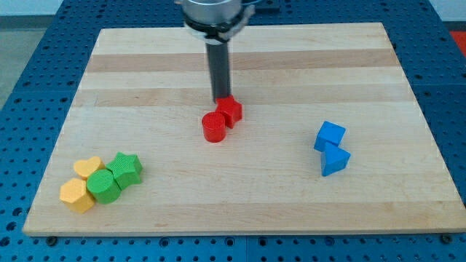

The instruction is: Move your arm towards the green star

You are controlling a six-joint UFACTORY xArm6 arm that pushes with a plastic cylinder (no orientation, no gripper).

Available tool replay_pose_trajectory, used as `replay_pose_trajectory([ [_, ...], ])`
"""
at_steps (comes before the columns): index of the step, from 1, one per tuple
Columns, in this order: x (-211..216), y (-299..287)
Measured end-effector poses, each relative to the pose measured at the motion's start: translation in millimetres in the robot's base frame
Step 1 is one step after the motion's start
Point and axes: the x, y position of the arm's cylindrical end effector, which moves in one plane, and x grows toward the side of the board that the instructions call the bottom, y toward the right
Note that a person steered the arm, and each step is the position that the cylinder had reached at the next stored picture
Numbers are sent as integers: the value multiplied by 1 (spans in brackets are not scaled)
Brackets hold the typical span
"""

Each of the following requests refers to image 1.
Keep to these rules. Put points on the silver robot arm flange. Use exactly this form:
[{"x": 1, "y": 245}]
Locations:
[{"x": 216, "y": 21}]

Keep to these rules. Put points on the red star block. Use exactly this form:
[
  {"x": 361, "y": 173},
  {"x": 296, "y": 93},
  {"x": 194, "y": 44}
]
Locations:
[{"x": 230, "y": 109}]

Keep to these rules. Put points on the green star block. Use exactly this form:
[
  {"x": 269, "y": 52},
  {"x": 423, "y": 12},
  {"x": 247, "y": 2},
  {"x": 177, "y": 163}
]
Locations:
[{"x": 126, "y": 169}]

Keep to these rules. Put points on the red cylinder block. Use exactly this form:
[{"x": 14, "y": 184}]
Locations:
[{"x": 214, "y": 127}]

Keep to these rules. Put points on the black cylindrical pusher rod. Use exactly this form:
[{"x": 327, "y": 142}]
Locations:
[{"x": 218, "y": 63}]

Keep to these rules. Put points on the light wooden board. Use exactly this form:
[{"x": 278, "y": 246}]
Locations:
[{"x": 145, "y": 91}]

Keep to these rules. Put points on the blue cube block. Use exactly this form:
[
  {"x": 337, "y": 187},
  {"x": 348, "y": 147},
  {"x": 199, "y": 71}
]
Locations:
[{"x": 329, "y": 133}]

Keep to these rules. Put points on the blue triangle block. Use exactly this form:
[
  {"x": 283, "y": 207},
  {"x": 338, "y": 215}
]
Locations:
[{"x": 333, "y": 159}]

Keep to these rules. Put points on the green cylinder block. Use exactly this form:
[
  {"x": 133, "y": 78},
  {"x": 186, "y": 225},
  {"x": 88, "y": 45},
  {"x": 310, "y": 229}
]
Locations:
[{"x": 103, "y": 187}]

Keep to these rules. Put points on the yellow heart block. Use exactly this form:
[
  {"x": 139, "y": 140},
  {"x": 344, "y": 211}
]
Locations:
[{"x": 84, "y": 168}]

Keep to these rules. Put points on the yellow hexagon block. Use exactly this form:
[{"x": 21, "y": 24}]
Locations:
[{"x": 75, "y": 196}]

